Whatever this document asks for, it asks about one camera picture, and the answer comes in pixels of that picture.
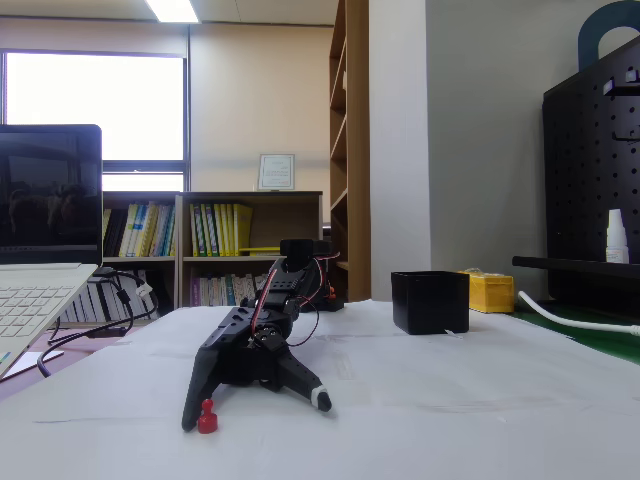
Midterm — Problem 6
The red plastic pawn piece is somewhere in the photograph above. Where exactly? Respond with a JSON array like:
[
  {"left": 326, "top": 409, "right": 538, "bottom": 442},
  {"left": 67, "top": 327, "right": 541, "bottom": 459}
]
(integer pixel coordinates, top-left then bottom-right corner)
[{"left": 196, "top": 398, "right": 220, "bottom": 435}]

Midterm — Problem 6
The black laptop cable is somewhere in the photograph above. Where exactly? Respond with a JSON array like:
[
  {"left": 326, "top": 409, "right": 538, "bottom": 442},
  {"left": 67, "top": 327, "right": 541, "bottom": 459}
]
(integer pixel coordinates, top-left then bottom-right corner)
[{"left": 37, "top": 268, "right": 161, "bottom": 380}]

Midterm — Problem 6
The white power cable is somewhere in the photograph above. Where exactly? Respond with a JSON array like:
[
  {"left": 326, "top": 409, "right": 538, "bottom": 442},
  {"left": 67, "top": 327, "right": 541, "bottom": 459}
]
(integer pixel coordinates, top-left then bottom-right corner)
[{"left": 517, "top": 289, "right": 640, "bottom": 337}]

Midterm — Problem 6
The white small bottle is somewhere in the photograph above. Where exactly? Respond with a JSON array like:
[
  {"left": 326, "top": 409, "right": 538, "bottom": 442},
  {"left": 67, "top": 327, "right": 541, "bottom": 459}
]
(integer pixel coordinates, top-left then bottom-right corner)
[{"left": 604, "top": 208, "right": 631, "bottom": 265}]

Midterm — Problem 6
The white taped paper cover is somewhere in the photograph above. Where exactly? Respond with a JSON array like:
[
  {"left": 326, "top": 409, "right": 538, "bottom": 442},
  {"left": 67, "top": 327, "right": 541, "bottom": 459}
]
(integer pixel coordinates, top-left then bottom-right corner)
[{"left": 0, "top": 298, "right": 640, "bottom": 480}]

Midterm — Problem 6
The red servo cable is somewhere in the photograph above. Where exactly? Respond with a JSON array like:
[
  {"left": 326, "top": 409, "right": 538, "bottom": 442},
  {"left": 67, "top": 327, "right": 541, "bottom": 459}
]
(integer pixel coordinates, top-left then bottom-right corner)
[{"left": 247, "top": 251, "right": 342, "bottom": 349}]

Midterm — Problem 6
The window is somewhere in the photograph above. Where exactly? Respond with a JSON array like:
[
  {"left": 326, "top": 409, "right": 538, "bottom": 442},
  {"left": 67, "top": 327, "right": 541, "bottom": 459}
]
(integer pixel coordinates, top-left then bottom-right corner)
[{"left": 0, "top": 49, "right": 191, "bottom": 194}]

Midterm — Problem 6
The tall wooden bookshelf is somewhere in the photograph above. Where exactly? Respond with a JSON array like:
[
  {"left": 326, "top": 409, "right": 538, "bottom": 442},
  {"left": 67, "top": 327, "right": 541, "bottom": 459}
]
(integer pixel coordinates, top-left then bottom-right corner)
[{"left": 328, "top": 0, "right": 371, "bottom": 304}]

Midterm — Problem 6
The white laptop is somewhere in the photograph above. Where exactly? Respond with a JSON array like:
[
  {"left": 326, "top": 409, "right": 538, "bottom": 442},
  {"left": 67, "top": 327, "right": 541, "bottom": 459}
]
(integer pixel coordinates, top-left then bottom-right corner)
[{"left": 0, "top": 123, "right": 104, "bottom": 384}]

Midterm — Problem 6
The black pegboard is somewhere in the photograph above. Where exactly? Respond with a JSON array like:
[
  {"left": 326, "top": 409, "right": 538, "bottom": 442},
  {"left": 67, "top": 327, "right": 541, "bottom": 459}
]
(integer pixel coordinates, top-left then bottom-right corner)
[{"left": 542, "top": 34, "right": 640, "bottom": 306}]

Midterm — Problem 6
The framed white certificate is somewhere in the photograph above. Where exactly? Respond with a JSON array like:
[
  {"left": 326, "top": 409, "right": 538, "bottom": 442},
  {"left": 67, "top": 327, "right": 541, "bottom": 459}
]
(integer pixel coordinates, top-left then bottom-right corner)
[{"left": 258, "top": 153, "right": 296, "bottom": 193}]

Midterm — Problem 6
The black square cup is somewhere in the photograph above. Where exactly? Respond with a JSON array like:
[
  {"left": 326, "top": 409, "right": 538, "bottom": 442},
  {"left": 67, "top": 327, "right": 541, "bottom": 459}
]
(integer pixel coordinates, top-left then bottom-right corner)
[{"left": 390, "top": 270, "right": 471, "bottom": 336}]

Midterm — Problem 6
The black shelf bar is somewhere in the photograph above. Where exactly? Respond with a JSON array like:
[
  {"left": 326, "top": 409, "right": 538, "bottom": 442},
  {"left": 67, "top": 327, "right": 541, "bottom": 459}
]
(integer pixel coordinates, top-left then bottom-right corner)
[{"left": 512, "top": 255, "right": 640, "bottom": 281}]

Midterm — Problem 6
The yellow cardboard box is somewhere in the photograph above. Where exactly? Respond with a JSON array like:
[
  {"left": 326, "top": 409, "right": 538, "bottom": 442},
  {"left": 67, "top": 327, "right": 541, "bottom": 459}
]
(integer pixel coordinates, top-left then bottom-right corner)
[{"left": 457, "top": 269, "right": 516, "bottom": 315}]

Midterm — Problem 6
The dark teal arch sign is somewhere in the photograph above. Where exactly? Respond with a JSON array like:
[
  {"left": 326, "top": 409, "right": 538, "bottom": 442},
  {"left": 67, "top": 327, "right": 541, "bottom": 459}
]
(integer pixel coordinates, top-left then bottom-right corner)
[{"left": 577, "top": 0, "right": 640, "bottom": 71}]

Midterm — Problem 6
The ceiling light panel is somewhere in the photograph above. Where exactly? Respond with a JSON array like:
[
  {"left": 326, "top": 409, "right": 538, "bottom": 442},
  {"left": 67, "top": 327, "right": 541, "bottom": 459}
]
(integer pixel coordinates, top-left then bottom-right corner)
[{"left": 144, "top": 0, "right": 201, "bottom": 24}]

